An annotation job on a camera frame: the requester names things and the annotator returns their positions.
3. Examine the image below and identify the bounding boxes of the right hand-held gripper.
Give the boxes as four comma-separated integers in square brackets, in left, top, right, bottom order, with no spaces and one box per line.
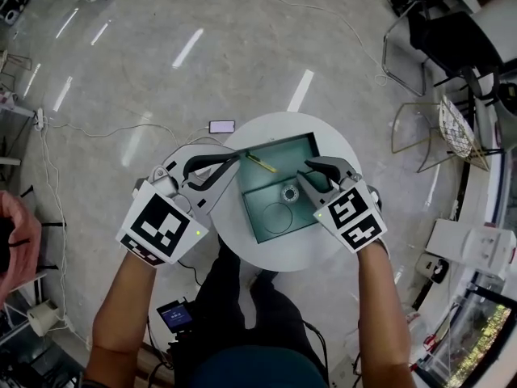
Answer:
[296,156,388,254]

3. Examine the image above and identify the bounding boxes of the white boxy appliance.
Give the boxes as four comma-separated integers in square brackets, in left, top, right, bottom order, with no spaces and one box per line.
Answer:
[426,218,517,281]

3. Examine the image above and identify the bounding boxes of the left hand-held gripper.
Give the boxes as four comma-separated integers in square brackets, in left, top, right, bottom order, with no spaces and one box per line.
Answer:
[116,143,242,266]

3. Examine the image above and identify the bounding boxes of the person's legs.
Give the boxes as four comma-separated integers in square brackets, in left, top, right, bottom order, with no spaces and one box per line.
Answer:
[193,232,328,379]

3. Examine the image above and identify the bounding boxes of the black chair grey seat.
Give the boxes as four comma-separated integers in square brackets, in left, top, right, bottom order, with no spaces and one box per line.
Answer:
[464,65,517,139]

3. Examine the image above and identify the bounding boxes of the white plastic container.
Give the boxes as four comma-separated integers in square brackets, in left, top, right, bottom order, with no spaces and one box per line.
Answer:
[27,299,61,337]

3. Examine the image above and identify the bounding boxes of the small black screen device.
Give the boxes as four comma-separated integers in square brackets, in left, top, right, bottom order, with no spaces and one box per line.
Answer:
[156,301,195,333]

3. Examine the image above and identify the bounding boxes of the person's torso teal shirt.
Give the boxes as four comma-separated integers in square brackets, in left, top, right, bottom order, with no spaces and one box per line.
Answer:
[200,344,324,388]

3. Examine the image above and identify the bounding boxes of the small white bin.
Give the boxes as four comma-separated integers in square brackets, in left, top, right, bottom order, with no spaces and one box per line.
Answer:
[415,252,449,285]

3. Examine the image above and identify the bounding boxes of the white floor cable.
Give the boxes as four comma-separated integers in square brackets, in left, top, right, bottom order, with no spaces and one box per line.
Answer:
[42,121,179,139]

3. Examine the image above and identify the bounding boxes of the small silver ring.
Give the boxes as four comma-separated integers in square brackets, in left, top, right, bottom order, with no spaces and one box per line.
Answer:
[281,183,301,204]

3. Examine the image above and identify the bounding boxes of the black office chair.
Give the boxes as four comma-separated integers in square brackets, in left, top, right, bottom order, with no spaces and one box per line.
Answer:
[381,10,506,96]

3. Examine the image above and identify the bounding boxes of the pink cloth bag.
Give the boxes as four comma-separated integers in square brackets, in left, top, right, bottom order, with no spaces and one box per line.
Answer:
[0,190,42,294]

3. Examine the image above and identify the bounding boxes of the glass tank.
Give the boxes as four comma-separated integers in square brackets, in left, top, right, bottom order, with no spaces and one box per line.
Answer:
[419,285,517,388]

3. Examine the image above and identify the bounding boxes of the person's right forearm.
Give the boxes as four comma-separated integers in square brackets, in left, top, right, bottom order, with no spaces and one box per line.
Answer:
[355,240,414,388]

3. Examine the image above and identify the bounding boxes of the round white side table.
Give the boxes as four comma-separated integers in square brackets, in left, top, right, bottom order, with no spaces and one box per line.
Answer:
[209,111,363,273]

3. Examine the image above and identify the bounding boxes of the person's left forearm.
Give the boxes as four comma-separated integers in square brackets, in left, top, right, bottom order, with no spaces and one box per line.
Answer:
[91,252,158,388]

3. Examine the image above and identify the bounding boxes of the dark green tray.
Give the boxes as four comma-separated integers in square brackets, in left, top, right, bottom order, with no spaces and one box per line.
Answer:
[235,132,324,245]

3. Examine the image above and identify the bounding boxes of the gold wire chair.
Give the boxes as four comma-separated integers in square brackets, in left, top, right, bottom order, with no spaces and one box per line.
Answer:
[391,95,502,173]

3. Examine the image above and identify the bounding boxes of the yellow black pen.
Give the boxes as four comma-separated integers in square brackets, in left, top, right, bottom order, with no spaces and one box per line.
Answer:
[245,150,279,174]

